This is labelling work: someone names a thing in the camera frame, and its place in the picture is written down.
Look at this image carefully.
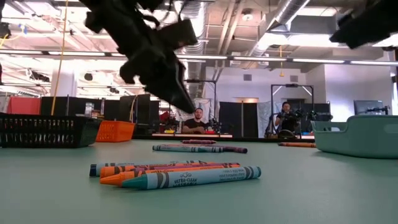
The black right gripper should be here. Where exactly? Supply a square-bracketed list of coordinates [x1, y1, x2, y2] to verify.
[328, 0, 398, 50]

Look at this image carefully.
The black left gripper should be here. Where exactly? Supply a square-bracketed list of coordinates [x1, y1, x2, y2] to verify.
[105, 17, 198, 114]

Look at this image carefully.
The person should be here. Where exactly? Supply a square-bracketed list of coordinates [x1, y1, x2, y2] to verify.
[182, 107, 208, 135]
[274, 101, 300, 138]

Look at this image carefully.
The ceiling light strip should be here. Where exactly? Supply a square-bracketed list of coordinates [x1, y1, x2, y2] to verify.
[349, 60, 398, 67]
[233, 56, 287, 62]
[48, 51, 106, 57]
[292, 57, 345, 64]
[177, 55, 228, 60]

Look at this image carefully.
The black partition panel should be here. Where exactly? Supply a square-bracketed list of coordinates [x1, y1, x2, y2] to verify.
[119, 94, 160, 135]
[41, 96, 103, 116]
[219, 101, 258, 138]

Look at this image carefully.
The wooden table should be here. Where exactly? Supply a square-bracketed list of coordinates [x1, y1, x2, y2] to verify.
[151, 133, 233, 139]

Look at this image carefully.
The orange plastic basket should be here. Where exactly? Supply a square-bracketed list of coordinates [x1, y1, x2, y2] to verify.
[95, 120, 136, 143]

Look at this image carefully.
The grey computer monitor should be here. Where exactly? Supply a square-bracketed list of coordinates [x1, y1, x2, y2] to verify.
[353, 100, 384, 116]

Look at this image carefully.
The yellow hanging plug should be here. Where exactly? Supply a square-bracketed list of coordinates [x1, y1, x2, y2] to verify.
[279, 45, 285, 78]

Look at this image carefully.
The pale green plastic bin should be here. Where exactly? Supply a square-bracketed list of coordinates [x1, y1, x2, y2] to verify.
[310, 114, 398, 160]

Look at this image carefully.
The black plastic basket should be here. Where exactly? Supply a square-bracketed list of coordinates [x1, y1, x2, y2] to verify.
[0, 113, 102, 149]

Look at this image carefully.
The green table mat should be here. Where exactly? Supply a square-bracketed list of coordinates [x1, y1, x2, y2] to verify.
[0, 138, 398, 224]

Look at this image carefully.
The red partition panel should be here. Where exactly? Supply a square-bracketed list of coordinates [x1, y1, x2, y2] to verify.
[6, 96, 42, 115]

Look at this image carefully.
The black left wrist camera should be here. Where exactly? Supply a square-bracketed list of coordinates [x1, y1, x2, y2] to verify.
[157, 19, 199, 50]

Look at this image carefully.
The silver ventilation duct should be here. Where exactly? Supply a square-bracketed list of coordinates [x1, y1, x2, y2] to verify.
[248, 0, 312, 63]

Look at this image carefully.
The black metal table frame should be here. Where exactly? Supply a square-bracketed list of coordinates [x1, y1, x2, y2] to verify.
[132, 133, 315, 141]

